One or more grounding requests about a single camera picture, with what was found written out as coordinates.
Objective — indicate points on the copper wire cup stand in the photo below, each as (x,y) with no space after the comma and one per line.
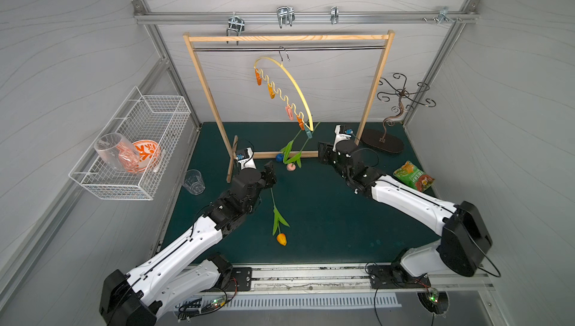
(406,102)

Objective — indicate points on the metal rack rod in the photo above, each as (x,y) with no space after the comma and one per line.
(286,49)

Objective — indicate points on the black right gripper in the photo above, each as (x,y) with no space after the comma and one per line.
(325,153)

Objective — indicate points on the wooden clothes rack frame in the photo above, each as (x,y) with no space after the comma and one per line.
(231,146)

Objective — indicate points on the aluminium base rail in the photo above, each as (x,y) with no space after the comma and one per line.
(343,278)

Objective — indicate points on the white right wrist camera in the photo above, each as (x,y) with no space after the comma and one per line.
(342,133)

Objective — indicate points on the clear drinking glass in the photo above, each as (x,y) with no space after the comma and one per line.
(194,182)

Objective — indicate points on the green snack bag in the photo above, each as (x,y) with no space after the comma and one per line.
(413,177)

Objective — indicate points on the white wire basket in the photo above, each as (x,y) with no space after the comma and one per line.
(160,118)

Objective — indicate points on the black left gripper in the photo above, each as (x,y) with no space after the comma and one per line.
(268,175)

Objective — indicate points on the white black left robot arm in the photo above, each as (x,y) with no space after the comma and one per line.
(147,292)

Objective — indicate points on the pink clothes peg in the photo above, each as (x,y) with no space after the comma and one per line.
(289,112)

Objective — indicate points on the orange tulip green stem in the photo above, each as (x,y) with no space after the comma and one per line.
(278,222)

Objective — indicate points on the blue tulip green stem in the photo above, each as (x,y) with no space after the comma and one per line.
(286,151)

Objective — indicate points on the orange patterned bowl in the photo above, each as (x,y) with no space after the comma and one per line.
(149,156)

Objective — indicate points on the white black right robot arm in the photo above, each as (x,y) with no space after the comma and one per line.
(464,238)

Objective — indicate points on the clear glass pitcher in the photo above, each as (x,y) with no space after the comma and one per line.
(116,151)

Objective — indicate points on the orange clothes peg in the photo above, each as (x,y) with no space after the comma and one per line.
(258,75)
(271,91)
(300,123)

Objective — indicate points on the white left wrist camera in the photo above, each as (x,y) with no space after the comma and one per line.
(245,158)

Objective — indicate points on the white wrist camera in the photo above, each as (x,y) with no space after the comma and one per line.
(245,158)
(342,133)

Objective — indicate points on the metal hook clamp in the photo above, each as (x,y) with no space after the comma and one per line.
(236,26)
(334,15)
(443,16)
(285,16)

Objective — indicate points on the pink tulip green stem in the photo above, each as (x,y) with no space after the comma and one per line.
(302,147)

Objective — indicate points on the aluminium top rail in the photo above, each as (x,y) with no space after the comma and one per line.
(301,17)

